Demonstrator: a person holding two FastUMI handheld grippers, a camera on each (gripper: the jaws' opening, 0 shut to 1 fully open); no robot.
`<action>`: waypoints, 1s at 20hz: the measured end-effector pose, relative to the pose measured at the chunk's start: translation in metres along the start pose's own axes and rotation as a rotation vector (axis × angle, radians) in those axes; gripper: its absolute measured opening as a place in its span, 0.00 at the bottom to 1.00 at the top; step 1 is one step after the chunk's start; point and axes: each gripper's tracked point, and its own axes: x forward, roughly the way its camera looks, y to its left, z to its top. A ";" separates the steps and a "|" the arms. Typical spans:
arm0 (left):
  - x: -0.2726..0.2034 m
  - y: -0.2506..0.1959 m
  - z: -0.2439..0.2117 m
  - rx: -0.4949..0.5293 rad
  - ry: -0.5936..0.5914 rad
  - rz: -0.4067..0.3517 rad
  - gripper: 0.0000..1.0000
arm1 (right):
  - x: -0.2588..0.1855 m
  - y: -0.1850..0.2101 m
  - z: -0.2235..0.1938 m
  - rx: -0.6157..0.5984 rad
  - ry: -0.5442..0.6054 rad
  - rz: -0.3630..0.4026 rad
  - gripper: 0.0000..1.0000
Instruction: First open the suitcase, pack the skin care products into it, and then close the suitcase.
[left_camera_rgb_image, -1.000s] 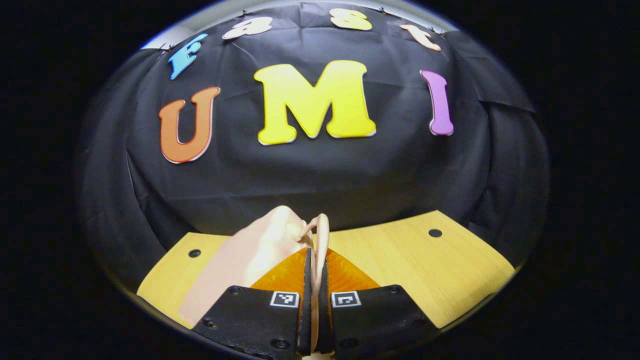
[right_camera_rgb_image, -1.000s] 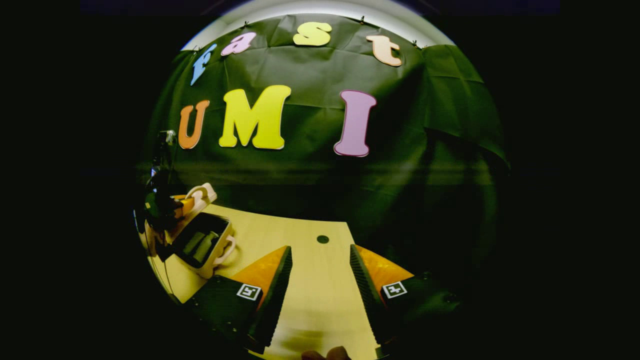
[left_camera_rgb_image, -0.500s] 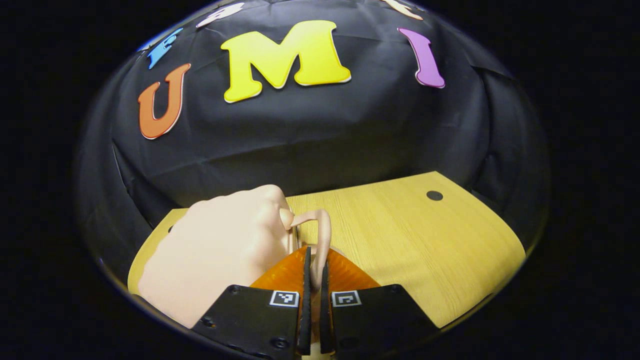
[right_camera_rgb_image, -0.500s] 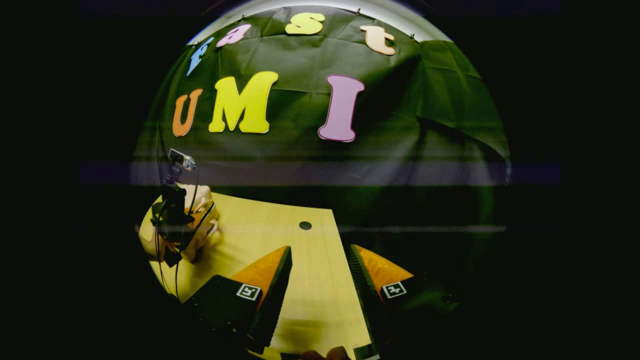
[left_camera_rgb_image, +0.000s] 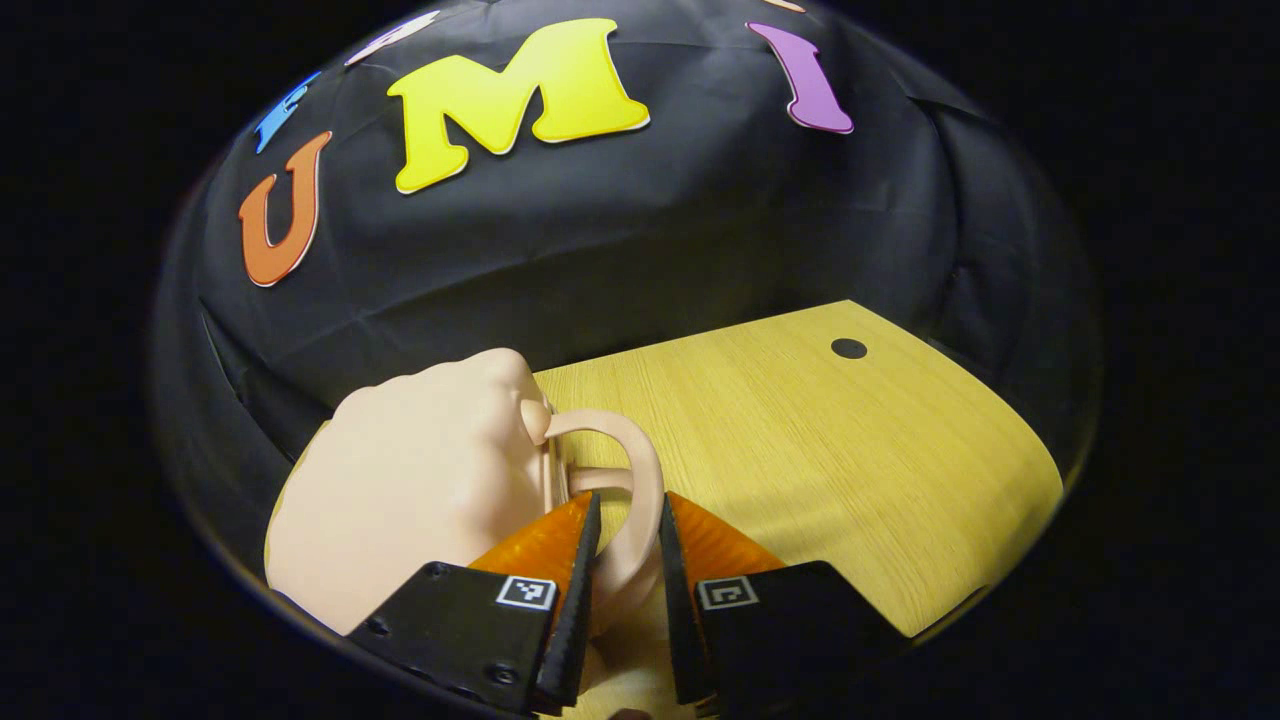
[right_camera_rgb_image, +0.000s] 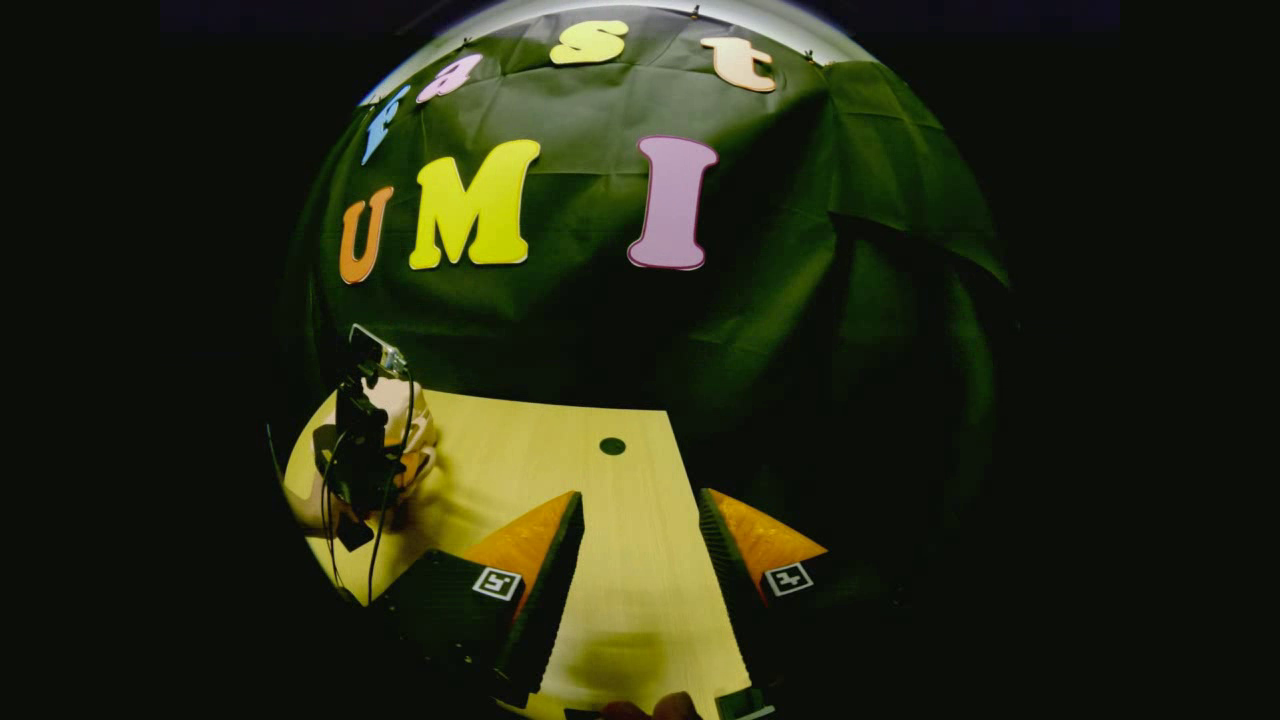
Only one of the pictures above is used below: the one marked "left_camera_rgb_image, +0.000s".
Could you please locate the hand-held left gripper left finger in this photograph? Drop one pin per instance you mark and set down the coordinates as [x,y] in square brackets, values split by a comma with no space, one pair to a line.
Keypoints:
[575,610]

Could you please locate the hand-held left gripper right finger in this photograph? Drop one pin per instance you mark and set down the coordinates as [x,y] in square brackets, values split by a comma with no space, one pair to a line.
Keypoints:
[678,620]

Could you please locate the small beige suitcase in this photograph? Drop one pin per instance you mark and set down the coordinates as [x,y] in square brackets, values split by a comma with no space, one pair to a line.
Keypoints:
[420,490]

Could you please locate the black table grommet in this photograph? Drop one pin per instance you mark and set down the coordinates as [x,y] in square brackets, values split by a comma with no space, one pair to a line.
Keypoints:
[848,348]

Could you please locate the black backdrop cloth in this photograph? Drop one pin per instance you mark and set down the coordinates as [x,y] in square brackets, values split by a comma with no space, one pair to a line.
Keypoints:
[650,230]

